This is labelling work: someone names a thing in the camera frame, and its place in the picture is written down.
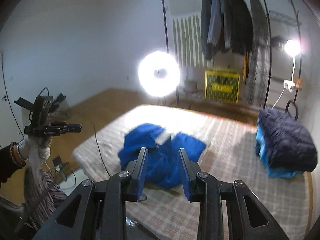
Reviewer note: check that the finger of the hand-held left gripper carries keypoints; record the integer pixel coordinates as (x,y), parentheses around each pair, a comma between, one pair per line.
(75,128)

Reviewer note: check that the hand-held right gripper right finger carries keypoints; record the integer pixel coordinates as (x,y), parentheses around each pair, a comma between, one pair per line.
(186,180)

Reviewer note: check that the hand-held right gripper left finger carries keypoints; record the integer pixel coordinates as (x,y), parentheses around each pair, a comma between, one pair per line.
(142,175)

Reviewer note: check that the royal blue garment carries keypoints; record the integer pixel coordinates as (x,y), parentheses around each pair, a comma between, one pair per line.
(160,165)

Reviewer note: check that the person's left forearm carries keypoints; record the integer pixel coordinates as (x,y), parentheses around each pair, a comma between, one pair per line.
(7,162)

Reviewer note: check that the pile of dark blue clothes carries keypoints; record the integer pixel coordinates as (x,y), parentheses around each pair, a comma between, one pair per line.
(261,142)

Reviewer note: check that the black metal clothes rack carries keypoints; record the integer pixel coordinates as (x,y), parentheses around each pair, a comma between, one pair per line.
(165,30)

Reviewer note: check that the person's left hand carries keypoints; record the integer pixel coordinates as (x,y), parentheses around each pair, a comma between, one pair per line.
(35,152)

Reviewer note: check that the person's striped pants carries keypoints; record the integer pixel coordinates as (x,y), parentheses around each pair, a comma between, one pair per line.
(42,195)

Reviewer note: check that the grey bucket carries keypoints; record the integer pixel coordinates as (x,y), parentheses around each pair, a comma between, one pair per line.
(190,86)

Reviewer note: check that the yellow and green box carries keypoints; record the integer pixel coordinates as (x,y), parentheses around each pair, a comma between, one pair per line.
(222,87)

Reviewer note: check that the navy quilted jacket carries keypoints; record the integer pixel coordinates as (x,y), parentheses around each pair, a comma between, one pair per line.
(287,140)

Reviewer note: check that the yellow hanging scarf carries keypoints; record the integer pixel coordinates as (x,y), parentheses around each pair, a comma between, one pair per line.
(246,67)

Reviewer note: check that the grey plaid hanging coat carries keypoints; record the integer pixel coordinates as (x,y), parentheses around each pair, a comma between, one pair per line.
(260,55)

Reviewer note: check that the small orange toy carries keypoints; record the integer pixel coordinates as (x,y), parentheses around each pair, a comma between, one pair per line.
(298,83)

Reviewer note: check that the blue denim hanging shirt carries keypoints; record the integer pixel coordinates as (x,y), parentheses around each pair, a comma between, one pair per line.
(218,22)

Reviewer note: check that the black hanging garment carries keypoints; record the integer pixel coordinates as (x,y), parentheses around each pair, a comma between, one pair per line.
(241,22)

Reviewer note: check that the white clip lamp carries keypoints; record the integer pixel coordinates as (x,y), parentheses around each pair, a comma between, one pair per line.
(292,47)

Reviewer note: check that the black metal bed frame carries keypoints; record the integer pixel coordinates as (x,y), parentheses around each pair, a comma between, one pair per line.
(287,106)

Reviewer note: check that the green striped wall hanging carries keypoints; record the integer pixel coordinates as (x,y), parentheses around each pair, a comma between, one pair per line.
(185,42)

